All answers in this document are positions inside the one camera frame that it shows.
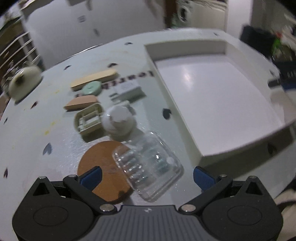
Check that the green round disc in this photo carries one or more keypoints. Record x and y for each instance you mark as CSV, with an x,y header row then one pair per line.
x,y
92,88

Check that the long beige wooden block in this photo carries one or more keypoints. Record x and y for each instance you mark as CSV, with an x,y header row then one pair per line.
x,y
102,76

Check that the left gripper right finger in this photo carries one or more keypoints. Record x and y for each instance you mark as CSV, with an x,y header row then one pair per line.
x,y
212,189

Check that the beige plastic frame piece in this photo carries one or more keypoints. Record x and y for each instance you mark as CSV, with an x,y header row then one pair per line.
x,y
88,120

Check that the white cat-shaped ceramic pot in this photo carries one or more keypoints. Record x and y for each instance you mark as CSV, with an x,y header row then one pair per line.
x,y
24,81

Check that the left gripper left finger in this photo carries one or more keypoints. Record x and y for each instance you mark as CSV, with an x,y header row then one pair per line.
x,y
83,185

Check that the white drawer shelf unit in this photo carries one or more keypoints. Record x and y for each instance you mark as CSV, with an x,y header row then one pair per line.
x,y
17,46

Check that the white shallow tray box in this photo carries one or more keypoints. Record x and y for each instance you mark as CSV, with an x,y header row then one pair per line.
x,y
218,97

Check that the clear plastic blister case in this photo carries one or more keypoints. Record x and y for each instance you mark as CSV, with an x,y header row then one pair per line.
x,y
149,165

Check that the white round knob object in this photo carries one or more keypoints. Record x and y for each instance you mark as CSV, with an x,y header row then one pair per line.
x,y
118,121

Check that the wall light switch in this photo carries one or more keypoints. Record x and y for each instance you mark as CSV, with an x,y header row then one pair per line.
x,y
82,19

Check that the white power adapter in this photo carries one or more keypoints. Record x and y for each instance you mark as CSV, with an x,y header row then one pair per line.
x,y
126,91

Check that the brown wooden wedge block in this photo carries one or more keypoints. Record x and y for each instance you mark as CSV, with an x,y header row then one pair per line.
x,y
81,102

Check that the white washing machine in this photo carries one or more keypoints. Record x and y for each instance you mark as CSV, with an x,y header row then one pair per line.
x,y
184,11

